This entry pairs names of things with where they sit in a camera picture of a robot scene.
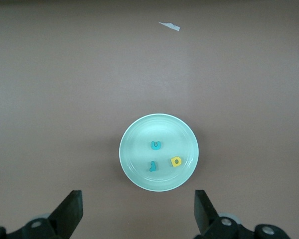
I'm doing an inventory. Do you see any light green plate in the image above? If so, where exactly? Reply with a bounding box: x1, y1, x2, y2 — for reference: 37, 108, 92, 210
119, 113, 199, 192

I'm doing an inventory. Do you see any white paper scrap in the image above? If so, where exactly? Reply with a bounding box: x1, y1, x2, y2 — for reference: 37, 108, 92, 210
158, 21, 181, 32

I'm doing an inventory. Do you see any brown table cover sheet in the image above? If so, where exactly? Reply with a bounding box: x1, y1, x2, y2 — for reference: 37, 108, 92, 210
0, 0, 299, 239

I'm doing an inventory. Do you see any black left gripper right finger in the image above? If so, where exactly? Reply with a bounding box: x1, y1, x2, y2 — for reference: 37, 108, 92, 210
194, 190, 290, 239

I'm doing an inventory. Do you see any teal foam letter i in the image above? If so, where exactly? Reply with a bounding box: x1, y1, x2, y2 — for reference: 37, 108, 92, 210
147, 160, 158, 173

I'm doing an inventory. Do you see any yellow foam letter d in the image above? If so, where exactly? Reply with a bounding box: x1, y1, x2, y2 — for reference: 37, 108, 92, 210
169, 156, 182, 168

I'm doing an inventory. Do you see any teal foam letter c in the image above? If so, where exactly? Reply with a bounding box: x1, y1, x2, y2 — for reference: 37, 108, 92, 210
149, 140, 162, 151

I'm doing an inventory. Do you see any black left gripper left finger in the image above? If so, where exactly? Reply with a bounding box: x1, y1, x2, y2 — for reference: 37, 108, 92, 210
0, 190, 84, 239

